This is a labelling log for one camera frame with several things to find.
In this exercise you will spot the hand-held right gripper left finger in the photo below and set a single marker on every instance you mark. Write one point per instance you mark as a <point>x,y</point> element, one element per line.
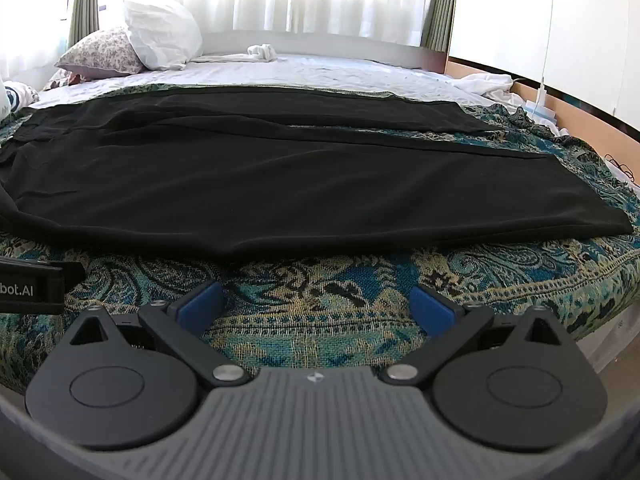
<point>200,305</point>

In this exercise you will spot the green curtain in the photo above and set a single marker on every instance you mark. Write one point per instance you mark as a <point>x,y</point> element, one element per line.
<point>85,0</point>
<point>441,5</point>

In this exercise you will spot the small white cloth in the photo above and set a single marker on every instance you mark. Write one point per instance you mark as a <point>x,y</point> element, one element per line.
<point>262,52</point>

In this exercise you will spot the light blue box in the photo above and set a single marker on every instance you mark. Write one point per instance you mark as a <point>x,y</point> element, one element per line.
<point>542,112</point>

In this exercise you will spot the blue patterned white cloth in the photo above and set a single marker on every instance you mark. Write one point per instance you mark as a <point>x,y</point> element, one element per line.
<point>20,95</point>

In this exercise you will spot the wooden bed side panel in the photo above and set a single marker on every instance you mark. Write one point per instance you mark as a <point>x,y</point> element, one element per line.
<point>575,110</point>

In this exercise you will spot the white pillow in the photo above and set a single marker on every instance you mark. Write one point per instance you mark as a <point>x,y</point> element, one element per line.
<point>160,35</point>

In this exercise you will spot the teal paisley blanket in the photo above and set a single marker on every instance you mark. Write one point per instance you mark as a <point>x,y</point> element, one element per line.
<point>315,317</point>

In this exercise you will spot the white bed sheet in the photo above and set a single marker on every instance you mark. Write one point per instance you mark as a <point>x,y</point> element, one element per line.
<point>350,72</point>

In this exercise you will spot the black pants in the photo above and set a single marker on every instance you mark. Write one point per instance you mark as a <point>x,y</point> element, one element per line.
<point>300,185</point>

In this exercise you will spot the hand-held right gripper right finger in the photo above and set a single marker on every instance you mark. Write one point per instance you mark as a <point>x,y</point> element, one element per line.
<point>430,310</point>

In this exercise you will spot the floral pillow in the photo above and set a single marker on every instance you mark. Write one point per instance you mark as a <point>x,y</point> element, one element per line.
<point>102,52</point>

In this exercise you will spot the grey headboard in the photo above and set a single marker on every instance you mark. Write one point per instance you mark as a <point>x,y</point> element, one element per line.
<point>350,45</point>

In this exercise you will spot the crumpled white cloth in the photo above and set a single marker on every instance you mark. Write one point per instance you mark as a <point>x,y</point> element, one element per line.
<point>487,85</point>

